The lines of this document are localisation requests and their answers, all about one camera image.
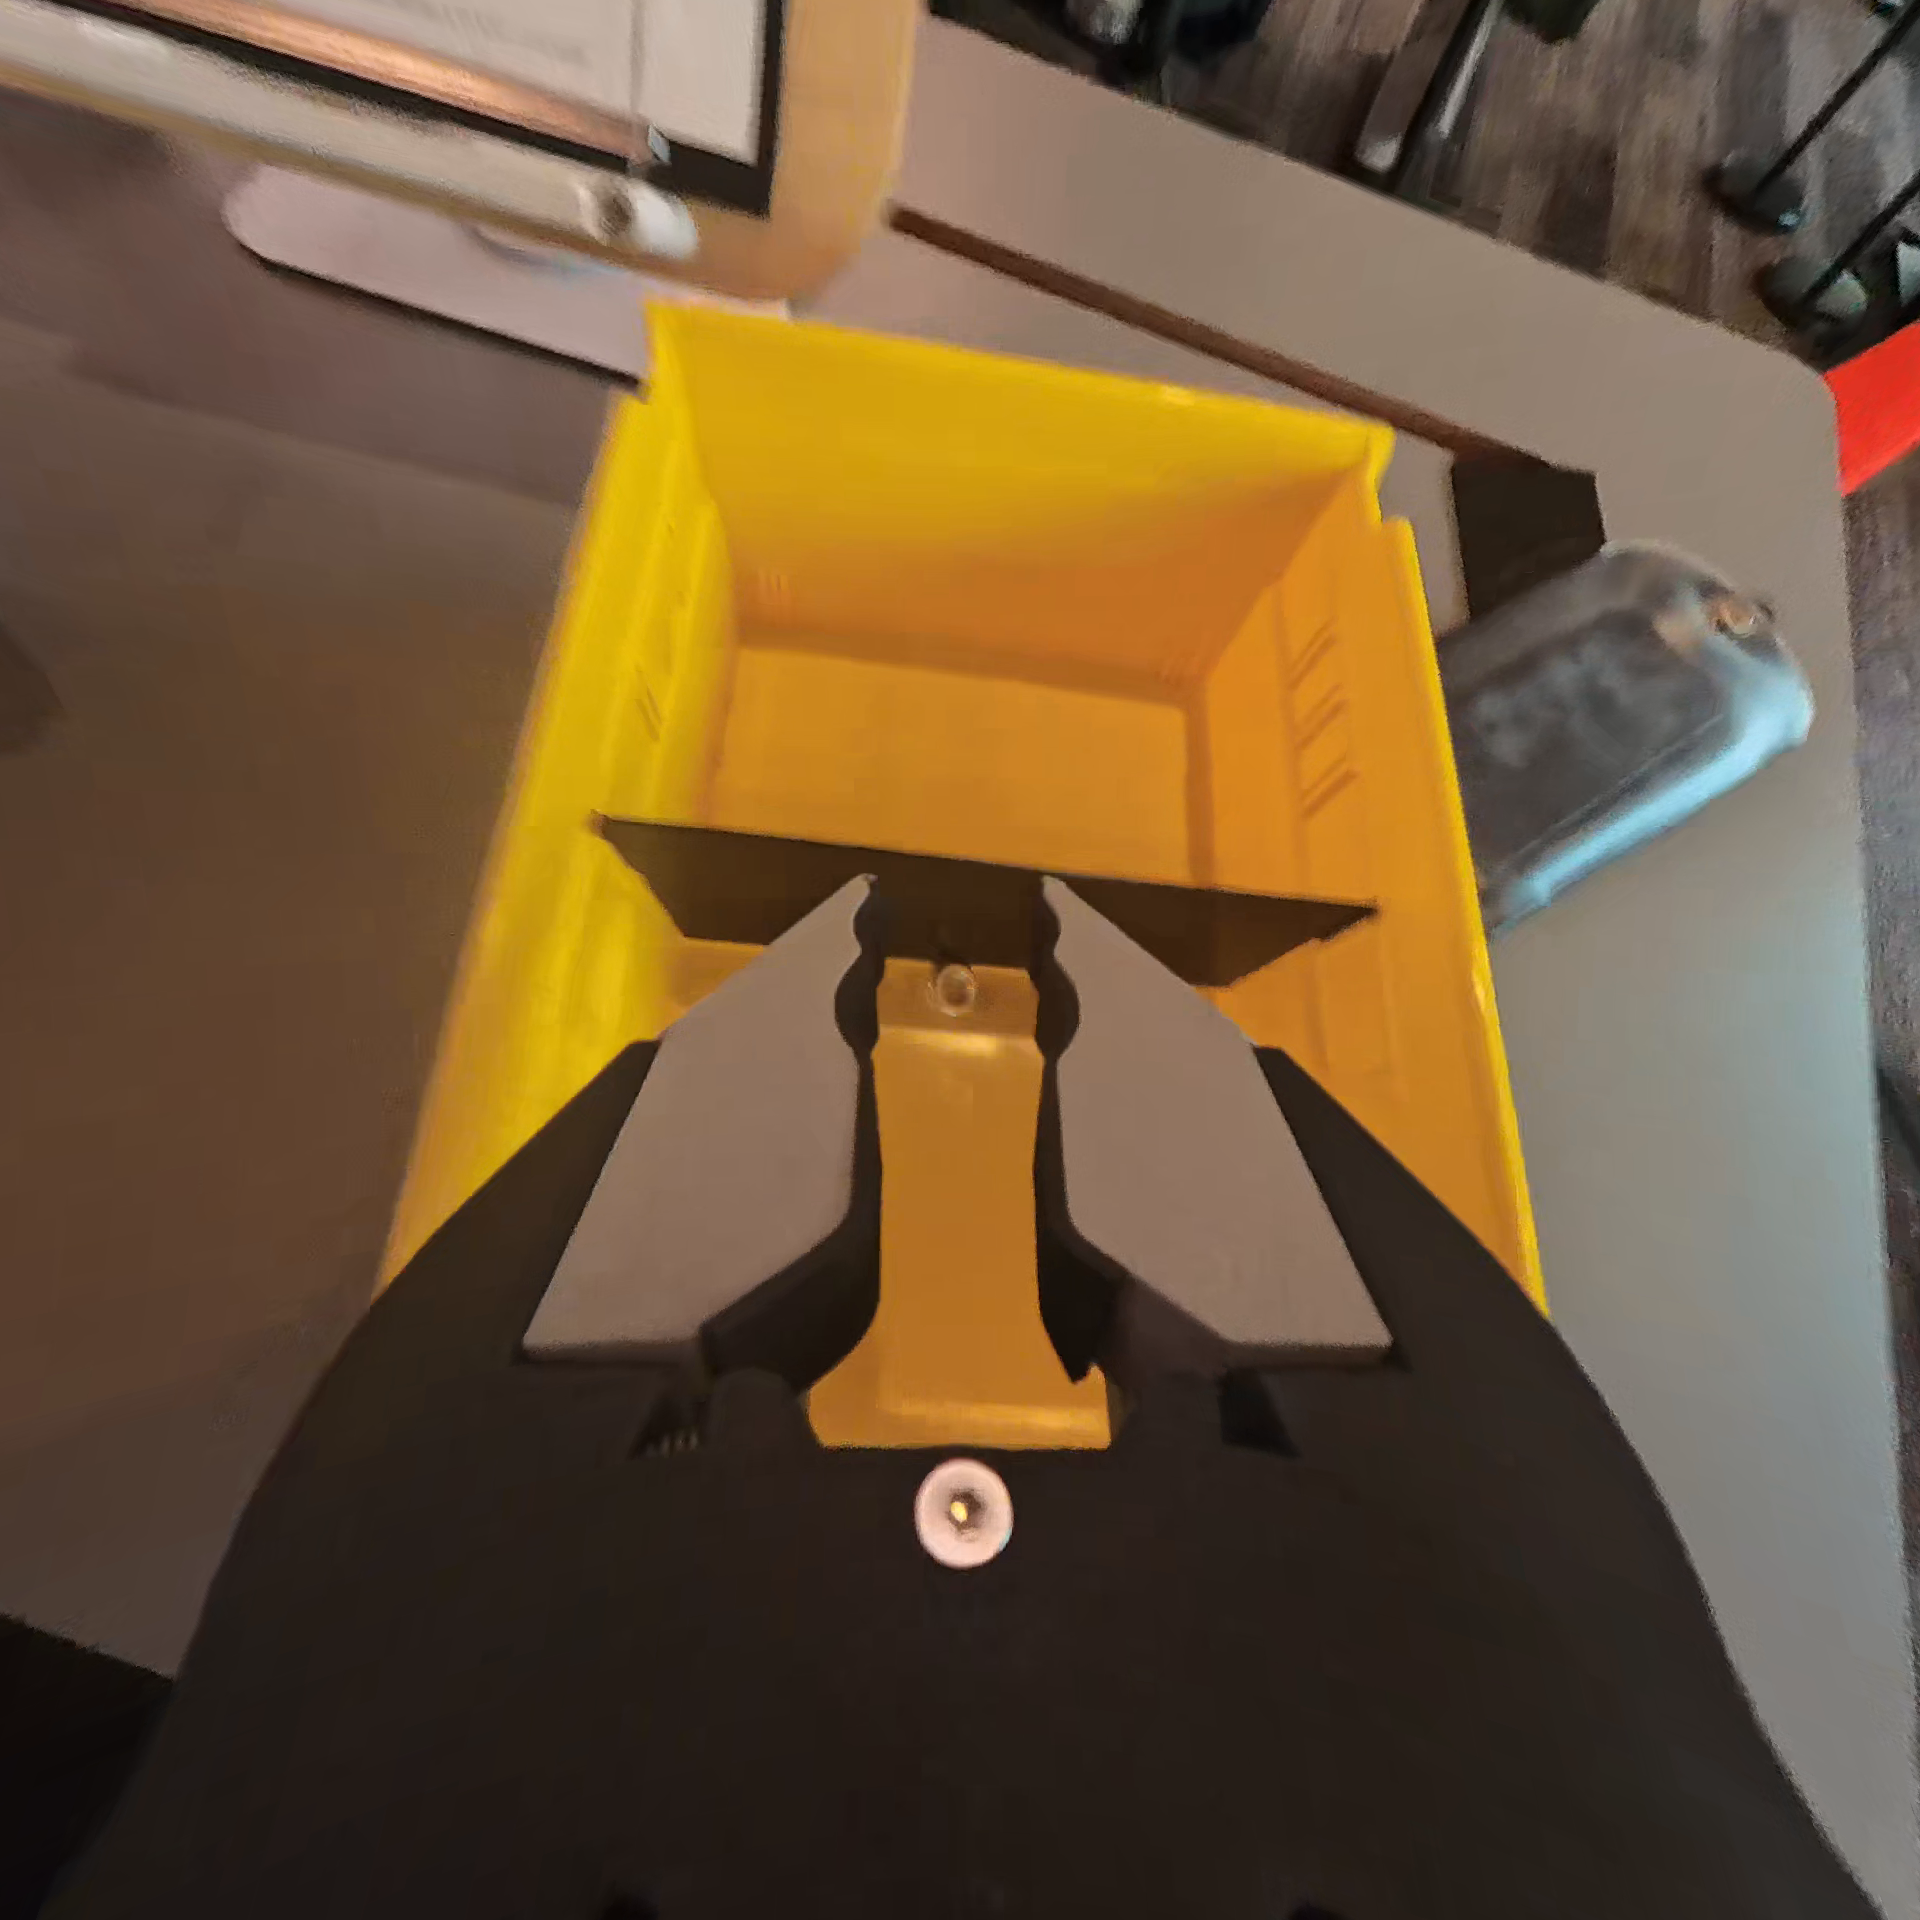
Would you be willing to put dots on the yellow plastic bin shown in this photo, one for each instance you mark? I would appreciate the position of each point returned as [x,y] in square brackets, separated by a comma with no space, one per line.
[975,524]

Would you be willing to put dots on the printed instruction sheet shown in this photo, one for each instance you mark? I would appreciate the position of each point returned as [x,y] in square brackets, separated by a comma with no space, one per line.
[675,61]

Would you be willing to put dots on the black tripod stand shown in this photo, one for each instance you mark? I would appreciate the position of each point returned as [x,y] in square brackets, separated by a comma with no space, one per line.
[1823,270]

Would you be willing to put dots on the office chair base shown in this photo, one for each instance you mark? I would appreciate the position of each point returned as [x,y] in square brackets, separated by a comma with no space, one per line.
[1411,105]

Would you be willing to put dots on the clear plastic bag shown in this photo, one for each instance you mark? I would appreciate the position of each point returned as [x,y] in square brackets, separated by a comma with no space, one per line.
[1621,721]

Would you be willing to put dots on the wooden document stand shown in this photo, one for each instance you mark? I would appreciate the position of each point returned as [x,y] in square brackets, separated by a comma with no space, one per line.
[818,181]

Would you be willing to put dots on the red object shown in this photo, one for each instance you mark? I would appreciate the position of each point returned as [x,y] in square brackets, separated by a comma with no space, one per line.
[1882,413]

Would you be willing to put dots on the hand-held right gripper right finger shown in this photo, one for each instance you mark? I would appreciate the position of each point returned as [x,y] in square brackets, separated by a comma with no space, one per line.
[1200,1171]

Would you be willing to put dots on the steel hex nut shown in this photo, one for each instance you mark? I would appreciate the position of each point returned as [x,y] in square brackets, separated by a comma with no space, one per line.
[953,986]

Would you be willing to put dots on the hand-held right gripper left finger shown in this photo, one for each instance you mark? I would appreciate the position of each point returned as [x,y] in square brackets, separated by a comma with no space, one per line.
[720,1171]

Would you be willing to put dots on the black flat object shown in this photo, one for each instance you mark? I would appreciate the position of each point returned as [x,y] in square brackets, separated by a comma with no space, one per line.
[1522,524]

